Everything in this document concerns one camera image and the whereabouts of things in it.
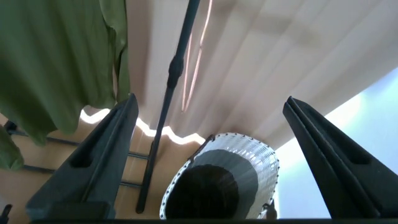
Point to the black clothes rack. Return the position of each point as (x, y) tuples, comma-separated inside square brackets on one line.
[(175, 70)]

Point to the white laundry basket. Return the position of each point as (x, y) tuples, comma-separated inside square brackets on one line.
[(248, 149)]

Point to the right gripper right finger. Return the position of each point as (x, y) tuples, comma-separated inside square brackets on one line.
[(342, 186)]

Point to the pink clothes hanger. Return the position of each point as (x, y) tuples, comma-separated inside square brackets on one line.
[(200, 47)]

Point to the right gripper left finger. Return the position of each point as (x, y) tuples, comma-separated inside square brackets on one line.
[(81, 186)]

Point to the green printed shirt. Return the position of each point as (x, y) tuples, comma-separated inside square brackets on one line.
[(46, 62)]

